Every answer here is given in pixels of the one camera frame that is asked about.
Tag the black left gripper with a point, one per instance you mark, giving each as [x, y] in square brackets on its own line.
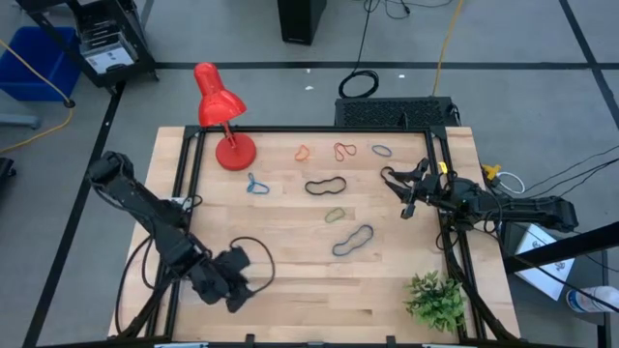
[225, 268]

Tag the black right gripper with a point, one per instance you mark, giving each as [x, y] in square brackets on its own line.
[437, 191]

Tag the wide black rubber band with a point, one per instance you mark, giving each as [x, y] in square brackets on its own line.
[382, 173]

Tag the thin blue rubber band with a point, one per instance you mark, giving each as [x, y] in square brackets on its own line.
[373, 147]

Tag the thin red rubber band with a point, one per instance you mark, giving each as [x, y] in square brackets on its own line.
[335, 150]

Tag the green rubber band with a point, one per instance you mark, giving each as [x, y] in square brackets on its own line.
[326, 217]

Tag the wide blue rubber band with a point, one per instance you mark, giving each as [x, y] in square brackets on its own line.
[333, 251]

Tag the narrow black rubber band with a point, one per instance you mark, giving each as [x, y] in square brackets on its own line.
[306, 187]

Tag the thin teal rubber band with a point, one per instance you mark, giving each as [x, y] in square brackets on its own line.
[251, 184]

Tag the thin orange rubber band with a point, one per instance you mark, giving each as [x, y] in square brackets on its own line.
[296, 155]

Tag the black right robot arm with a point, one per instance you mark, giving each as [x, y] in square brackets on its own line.
[522, 210]

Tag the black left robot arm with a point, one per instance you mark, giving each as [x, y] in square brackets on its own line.
[140, 198]

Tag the black vented case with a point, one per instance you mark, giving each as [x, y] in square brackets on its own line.
[387, 113]

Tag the yellow plug connector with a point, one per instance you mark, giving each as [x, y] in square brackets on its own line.
[491, 170]

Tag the green artificial plant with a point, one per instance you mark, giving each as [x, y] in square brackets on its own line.
[435, 302]

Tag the red desk lamp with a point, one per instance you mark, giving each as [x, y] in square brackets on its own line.
[235, 152]

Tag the black metal beam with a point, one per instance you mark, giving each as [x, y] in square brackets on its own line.
[556, 249]

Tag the white cardboard box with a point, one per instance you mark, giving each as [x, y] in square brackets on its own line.
[544, 280]

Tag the black computer tower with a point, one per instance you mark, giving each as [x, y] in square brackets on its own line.
[300, 21]

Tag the white plastic bottle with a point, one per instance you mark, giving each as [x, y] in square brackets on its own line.
[587, 300]

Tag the black round foot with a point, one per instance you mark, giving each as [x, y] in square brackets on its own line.
[69, 103]

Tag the black floor object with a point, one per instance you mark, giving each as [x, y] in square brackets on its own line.
[5, 169]

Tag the white labelled box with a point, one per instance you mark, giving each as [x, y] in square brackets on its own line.
[109, 59]

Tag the grey metal foot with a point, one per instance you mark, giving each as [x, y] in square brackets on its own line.
[19, 121]

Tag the blue plastic tub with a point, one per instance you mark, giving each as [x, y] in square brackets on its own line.
[34, 67]

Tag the black equipment cart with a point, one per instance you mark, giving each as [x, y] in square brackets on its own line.
[97, 19]

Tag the black metal table frame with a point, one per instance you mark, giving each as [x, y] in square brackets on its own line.
[314, 129]

